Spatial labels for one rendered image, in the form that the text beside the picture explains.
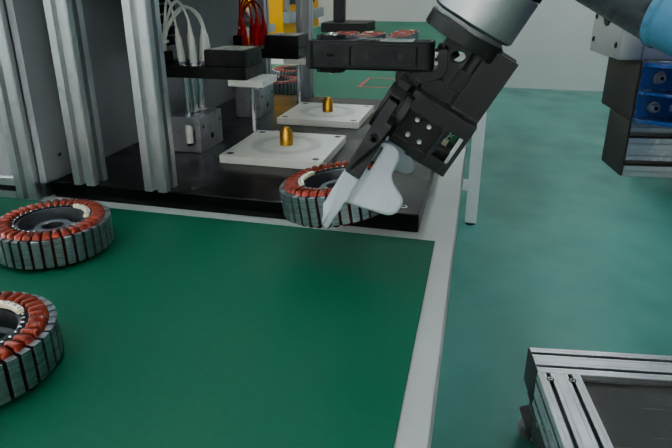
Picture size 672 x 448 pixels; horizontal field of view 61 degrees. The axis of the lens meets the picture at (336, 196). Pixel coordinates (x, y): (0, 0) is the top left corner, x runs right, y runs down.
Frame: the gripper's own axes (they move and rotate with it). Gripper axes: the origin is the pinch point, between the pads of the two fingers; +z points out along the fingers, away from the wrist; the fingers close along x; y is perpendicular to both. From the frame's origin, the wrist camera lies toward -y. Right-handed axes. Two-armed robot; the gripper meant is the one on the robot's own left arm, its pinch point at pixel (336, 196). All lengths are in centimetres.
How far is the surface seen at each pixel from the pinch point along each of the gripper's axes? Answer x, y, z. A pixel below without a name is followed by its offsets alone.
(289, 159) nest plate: 19.4, -8.4, 7.9
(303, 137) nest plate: 31.2, -9.6, 8.6
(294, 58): 47, -20, 3
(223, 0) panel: 63, -42, 5
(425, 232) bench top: 6.9, 10.5, 1.1
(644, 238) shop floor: 190, 117, 27
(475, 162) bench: 187, 40, 37
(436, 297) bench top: -7.0, 12.4, 0.0
